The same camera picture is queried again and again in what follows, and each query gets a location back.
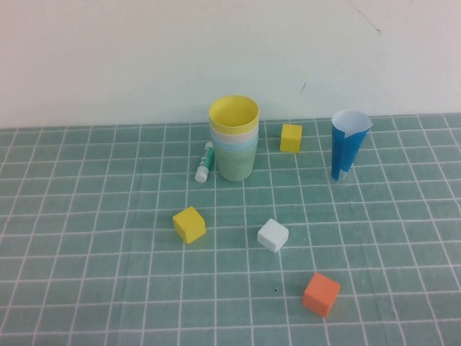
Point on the green plastic cup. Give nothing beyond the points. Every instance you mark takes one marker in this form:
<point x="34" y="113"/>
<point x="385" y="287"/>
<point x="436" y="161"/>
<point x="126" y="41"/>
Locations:
<point x="236" y="166"/>

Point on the light blue plastic cup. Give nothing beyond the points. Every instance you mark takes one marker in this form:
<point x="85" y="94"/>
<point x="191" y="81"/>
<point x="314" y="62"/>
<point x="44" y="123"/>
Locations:
<point x="232" y="147"/>

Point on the pink plastic cup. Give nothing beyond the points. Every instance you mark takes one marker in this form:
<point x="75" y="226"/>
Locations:
<point x="230" y="139"/>

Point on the yellow plastic cup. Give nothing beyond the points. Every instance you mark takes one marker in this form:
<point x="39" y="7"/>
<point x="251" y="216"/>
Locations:
<point x="234" y="111"/>

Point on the green white glue stick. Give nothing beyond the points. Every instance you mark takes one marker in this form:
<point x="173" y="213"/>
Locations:
<point x="205" y="158"/>

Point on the yellow foam cube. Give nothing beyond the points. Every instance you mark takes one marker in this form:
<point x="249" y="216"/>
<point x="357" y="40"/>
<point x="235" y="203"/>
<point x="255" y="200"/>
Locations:
<point x="290" y="138"/>
<point x="189" y="225"/>

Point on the white foam cube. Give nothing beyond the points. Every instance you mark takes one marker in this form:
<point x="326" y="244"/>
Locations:
<point x="272" y="236"/>

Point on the blue paper cone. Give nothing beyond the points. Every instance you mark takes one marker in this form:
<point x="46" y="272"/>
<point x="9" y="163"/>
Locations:
<point x="343" y="151"/>

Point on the orange foam cube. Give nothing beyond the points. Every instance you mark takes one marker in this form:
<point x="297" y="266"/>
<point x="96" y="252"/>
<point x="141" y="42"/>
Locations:
<point x="320" y="295"/>

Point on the teal grid tablecloth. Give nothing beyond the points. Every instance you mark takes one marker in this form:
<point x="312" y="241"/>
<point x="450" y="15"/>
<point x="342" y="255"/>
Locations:
<point x="72" y="216"/>

